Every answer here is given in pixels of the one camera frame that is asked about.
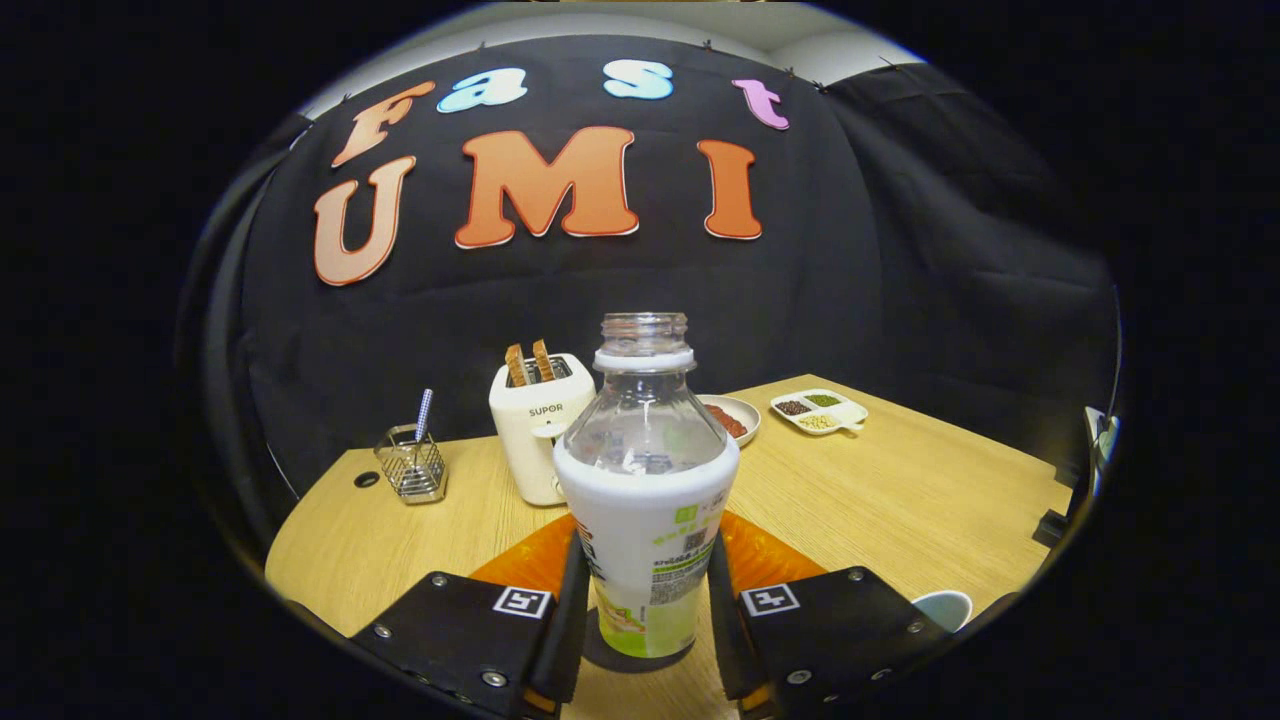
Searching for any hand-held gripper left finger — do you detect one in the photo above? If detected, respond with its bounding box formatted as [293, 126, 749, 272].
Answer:
[350, 515, 593, 717]

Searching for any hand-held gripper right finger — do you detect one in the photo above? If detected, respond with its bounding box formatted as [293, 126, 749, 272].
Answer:
[704, 512, 951, 717]

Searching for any clear juice bottle white label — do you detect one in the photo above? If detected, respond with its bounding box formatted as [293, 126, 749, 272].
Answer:
[553, 312, 741, 659]

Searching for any white cup with handle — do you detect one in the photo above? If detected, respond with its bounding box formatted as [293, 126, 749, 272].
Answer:
[912, 590, 974, 634]

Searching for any white toaster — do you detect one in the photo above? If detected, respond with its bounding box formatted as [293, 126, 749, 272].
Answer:
[488, 352, 598, 507]

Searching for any round plate with meat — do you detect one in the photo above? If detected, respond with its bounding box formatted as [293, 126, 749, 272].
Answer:
[697, 394, 762, 448]

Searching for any wooden table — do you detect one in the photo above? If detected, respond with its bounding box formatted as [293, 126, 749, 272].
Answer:
[265, 374, 1076, 720]

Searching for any white divided dish with grains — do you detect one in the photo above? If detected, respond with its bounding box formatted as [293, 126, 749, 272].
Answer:
[769, 388, 869, 437]

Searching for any metal wire utensil holder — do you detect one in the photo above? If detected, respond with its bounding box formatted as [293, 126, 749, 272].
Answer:
[374, 424, 449, 505]

